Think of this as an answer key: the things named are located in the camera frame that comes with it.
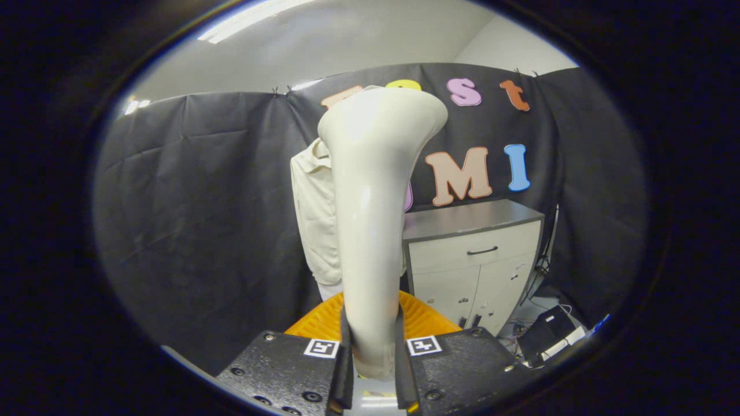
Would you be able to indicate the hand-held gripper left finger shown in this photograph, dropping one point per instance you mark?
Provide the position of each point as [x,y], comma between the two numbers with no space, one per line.
[277,370]

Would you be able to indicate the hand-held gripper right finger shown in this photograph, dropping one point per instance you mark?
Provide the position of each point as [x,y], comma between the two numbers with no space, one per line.
[462,370]

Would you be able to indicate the cream button-up shirt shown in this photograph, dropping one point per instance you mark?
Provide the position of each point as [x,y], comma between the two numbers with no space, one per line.
[315,231]

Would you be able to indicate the white garment steamer head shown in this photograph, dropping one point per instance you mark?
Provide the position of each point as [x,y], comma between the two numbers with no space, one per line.
[370,219]

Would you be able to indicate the black box on floor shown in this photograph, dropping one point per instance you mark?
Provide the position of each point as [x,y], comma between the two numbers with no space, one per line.
[543,332]

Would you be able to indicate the white cabinet with grey top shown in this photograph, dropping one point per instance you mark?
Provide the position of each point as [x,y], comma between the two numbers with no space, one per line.
[462,231]

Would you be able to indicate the blue plastic object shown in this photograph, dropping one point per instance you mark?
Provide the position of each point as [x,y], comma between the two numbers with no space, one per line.
[601,323]

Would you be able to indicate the black backdrop cloth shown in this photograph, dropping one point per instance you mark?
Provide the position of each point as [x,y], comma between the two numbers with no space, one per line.
[202,219]

